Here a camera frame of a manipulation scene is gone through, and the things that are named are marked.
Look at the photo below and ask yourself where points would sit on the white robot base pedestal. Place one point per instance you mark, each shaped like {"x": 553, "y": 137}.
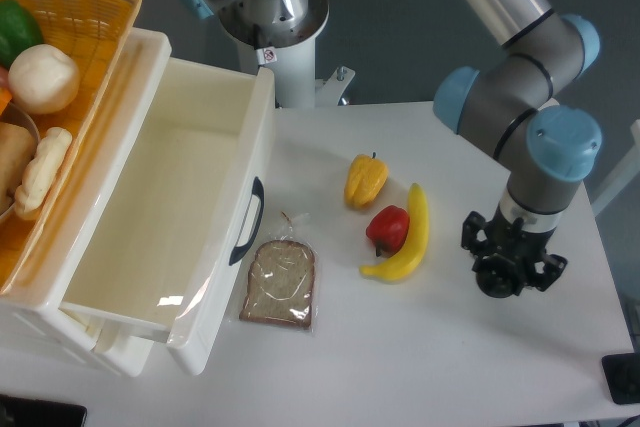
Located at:
{"x": 280, "y": 35}

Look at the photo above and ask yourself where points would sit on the white chair frame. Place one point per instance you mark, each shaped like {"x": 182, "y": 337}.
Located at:
{"x": 619, "y": 177}

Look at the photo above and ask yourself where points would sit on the cream twisted bread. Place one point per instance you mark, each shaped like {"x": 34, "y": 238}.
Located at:
{"x": 40, "y": 173}

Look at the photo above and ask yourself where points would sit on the black device bottom right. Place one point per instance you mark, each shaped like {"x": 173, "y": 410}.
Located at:
{"x": 621, "y": 372}

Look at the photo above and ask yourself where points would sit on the white plastic drawer cabinet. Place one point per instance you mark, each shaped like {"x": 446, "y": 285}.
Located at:
{"x": 32, "y": 318}

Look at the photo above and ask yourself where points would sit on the dark purple mangosteen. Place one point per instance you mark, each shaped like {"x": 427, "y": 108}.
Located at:
{"x": 497, "y": 277}

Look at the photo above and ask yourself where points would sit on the yellow bell pepper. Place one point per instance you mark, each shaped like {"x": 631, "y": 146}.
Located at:
{"x": 366, "y": 177}

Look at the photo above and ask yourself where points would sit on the bagged brown bread slice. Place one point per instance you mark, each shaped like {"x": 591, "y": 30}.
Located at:
{"x": 281, "y": 278}

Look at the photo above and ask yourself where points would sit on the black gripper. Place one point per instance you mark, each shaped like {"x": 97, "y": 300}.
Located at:
{"x": 511, "y": 241}

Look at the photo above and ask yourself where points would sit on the black device bottom left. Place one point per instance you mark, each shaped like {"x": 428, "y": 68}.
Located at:
{"x": 23, "y": 412}

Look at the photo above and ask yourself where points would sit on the red bell pepper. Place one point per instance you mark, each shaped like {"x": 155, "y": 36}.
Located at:
{"x": 388, "y": 230}

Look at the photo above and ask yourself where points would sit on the tan bread roll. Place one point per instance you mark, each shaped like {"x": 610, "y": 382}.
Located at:
{"x": 17, "y": 149}

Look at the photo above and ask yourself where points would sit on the yellow banana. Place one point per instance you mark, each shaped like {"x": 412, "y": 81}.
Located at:
{"x": 403, "y": 263}

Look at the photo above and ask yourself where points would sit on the green bell pepper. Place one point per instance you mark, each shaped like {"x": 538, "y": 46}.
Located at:
{"x": 19, "y": 31}

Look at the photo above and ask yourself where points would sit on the black device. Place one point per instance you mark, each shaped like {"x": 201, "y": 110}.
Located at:
{"x": 23, "y": 412}
{"x": 621, "y": 372}

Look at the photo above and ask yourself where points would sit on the orange carrot piece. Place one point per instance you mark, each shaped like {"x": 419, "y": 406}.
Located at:
{"x": 5, "y": 98}

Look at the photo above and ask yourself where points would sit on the white open drawer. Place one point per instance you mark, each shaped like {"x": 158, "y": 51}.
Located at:
{"x": 161, "y": 265}

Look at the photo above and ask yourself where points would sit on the yellow woven basket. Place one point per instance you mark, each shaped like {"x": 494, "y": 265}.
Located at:
{"x": 92, "y": 33}

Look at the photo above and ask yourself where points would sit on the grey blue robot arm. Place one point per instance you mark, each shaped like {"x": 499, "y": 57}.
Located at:
{"x": 508, "y": 113}

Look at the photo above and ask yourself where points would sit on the white round bun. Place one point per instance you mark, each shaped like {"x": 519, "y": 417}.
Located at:
{"x": 43, "y": 80}

